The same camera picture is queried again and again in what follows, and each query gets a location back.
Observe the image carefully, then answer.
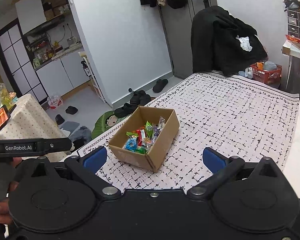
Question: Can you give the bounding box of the blue snack packet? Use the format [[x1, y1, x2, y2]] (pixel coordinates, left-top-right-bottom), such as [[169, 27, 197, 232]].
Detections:
[[124, 137, 138, 152]]

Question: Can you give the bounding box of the red teal snack packet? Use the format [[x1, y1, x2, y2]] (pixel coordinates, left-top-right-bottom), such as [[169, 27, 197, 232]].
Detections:
[[136, 129, 146, 146]]

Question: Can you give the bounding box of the light green snack packet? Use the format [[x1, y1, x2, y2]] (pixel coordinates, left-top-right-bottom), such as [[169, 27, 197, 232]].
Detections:
[[145, 121, 153, 138]]

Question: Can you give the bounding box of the white clear snack bag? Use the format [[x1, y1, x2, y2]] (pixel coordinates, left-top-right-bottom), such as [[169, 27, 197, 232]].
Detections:
[[157, 116, 166, 131]]

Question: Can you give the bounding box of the dark green snack packet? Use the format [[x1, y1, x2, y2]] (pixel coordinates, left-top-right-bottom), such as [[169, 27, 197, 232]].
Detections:
[[135, 146, 147, 155]]

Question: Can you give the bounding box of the orange candy packet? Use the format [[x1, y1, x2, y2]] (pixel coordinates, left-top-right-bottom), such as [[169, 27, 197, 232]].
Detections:
[[142, 137, 154, 149]]

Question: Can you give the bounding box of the person's left hand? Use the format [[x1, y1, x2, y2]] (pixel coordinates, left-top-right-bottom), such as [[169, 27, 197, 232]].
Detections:
[[0, 157, 23, 225]]

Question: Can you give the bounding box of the grey fluffy rug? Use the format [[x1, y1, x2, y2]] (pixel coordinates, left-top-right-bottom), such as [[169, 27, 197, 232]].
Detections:
[[59, 121, 92, 152]]

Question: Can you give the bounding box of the patterned white bed blanket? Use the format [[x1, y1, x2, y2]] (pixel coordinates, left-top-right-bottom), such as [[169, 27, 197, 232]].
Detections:
[[76, 71, 300, 190]]

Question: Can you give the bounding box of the green cartoon floor mat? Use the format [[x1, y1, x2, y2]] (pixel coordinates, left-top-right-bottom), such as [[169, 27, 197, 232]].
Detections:
[[91, 111, 126, 139]]

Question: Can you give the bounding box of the dotted tablecloth table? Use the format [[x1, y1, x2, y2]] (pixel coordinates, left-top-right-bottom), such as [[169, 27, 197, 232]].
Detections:
[[0, 93, 76, 163]]

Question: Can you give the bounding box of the black slipper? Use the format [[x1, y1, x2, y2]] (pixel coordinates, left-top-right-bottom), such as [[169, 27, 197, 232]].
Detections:
[[65, 106, 78, 115]]

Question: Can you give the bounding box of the brown cardboard box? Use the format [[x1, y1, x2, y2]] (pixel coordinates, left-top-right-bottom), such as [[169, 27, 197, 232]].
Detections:
[[109, 106, 179, 173]]

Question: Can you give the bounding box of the water bottle pack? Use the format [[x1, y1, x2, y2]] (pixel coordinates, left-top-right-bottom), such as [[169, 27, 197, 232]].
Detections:
[[47, 95, 63, 109]]

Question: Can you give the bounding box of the plastic drink bottle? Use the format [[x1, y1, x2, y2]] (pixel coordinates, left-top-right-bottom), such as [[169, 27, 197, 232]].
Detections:
[[0, 82, 14, 110]]

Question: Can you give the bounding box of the pile of black shoes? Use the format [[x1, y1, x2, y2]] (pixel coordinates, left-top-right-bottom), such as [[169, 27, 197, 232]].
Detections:
[[114, 90, 152, 118]]

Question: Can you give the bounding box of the white kitchen cabinet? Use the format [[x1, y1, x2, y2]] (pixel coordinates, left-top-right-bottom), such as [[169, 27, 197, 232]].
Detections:
[[36, 48, 90, 96]]

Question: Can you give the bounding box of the black spray bottle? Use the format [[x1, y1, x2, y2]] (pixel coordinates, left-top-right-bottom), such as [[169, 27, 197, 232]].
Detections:
[[81, 60, 91, 76]]

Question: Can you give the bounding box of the orange laundry basket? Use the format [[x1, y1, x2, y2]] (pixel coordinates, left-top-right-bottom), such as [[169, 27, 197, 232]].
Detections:
[[251, 64, 282, 85]]

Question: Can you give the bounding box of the black shoe near door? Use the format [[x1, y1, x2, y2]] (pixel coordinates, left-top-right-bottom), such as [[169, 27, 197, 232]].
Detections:
[[152, 79, 168, 93]]

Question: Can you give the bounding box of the black coat on chair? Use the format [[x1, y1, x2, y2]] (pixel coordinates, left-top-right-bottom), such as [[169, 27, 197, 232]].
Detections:
[[191, 6, 268, 76]]

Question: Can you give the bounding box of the white cloth on coat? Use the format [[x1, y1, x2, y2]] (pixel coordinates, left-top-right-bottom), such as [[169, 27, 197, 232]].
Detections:
[[236, 36, 253, 52]]

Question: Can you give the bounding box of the grey door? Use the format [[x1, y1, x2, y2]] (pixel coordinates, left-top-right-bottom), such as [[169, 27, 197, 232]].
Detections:
[[159, 0, 217, 79]]

